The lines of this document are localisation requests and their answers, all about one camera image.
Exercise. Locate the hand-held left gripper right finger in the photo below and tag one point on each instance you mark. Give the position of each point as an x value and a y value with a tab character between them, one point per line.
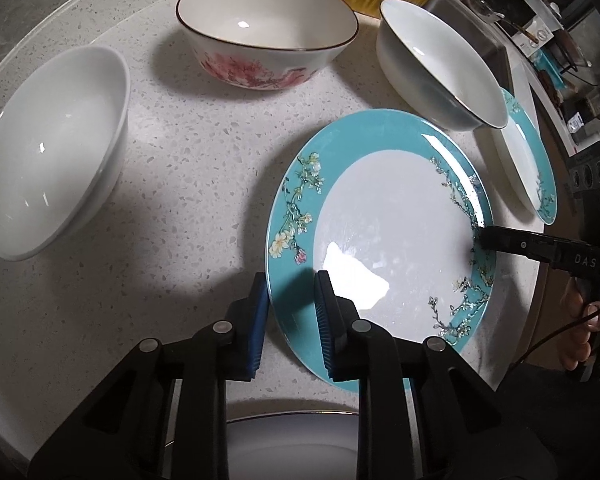
325	332

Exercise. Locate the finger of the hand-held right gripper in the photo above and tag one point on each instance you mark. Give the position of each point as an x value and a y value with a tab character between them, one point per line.
515	243

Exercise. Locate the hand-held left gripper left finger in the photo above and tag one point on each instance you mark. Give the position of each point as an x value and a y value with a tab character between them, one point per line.
252	332

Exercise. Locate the small teal floral plate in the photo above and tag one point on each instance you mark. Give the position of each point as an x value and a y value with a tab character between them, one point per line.
527	160

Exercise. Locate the large teal floral plate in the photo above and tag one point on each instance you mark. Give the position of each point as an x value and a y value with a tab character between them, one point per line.
405	210

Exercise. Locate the white gold-rimmed bowl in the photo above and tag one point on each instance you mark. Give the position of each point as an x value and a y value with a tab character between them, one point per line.
430	60
290	445

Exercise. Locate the plain white bowl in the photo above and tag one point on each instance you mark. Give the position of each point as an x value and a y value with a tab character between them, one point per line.
50	160

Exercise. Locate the pink floral bowl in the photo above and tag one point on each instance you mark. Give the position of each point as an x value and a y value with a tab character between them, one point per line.
260	20

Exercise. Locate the person's right hand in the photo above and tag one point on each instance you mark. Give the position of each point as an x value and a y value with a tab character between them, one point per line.
575	330

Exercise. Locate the teal packet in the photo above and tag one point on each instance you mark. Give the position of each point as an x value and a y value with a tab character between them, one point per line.
550	67

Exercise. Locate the white labelled box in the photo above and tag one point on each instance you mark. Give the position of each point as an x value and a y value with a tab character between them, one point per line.
536	37

